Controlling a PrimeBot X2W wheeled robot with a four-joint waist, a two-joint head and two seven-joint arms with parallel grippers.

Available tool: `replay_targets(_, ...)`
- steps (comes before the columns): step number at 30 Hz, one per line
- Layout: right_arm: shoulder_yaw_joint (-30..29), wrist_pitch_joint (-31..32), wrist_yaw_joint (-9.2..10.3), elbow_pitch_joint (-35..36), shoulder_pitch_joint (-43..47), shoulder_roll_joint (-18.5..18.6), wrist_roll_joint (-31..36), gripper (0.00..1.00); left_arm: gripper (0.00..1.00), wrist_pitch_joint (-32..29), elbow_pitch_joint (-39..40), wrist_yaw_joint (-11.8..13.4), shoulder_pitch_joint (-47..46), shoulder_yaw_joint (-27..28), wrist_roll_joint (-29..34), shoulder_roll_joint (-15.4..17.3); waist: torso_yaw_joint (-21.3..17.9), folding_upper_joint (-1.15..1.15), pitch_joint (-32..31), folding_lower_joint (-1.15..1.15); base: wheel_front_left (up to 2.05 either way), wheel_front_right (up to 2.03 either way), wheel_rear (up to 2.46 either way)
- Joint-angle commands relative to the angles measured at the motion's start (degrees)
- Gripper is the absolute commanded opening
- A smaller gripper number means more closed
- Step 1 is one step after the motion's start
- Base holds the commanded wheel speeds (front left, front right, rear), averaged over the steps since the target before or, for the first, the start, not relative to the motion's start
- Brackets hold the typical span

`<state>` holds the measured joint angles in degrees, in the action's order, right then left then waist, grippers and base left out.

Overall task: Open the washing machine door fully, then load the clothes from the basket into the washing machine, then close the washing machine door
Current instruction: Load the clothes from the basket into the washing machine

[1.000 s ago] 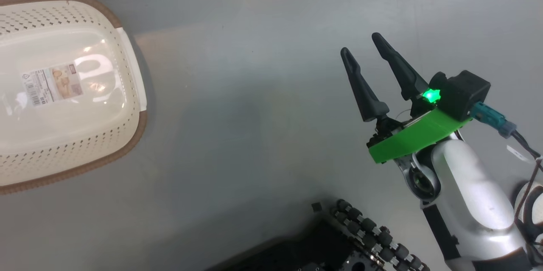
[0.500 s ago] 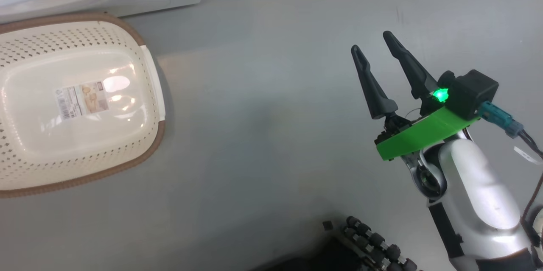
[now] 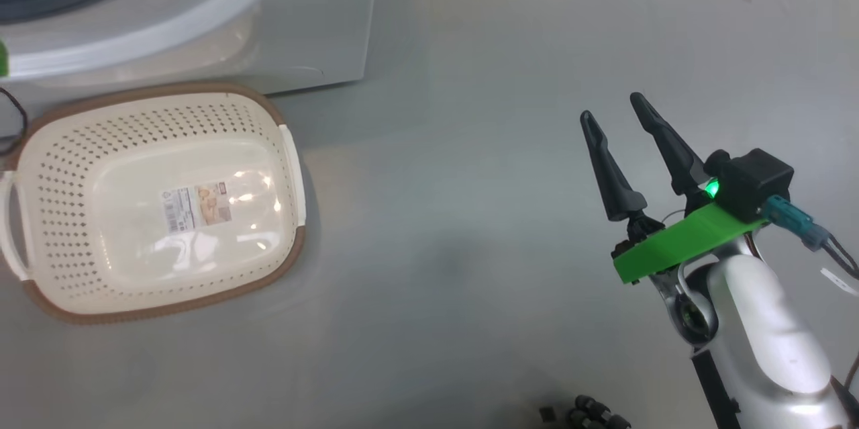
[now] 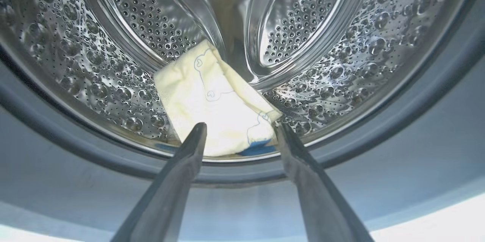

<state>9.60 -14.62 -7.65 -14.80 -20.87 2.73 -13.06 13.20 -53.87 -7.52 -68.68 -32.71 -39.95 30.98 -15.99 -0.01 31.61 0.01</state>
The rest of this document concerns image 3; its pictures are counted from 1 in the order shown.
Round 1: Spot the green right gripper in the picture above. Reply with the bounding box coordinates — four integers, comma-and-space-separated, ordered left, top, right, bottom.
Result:
580, 92, 767, 350

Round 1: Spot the white front-load washing machine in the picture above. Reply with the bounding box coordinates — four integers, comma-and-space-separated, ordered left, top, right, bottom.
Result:
0, 0, 382, 99

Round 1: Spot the cream perforated laundry basket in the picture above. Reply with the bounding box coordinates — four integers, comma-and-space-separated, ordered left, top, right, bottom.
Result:
0, 83, 307, 326

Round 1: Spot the paper basket label sticker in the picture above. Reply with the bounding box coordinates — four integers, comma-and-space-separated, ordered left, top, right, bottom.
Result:
160, 182, 234, 235

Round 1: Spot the thin black left gripper cable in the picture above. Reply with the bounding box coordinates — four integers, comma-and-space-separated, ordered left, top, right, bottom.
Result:
0, 87, 29, 156

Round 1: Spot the teal connector right camera cable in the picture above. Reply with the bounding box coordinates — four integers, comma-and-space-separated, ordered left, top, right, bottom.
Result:
765, 195, 859, 279

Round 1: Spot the white cable tag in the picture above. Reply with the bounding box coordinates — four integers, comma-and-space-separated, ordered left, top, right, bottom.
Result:
822, 268, 859, 297

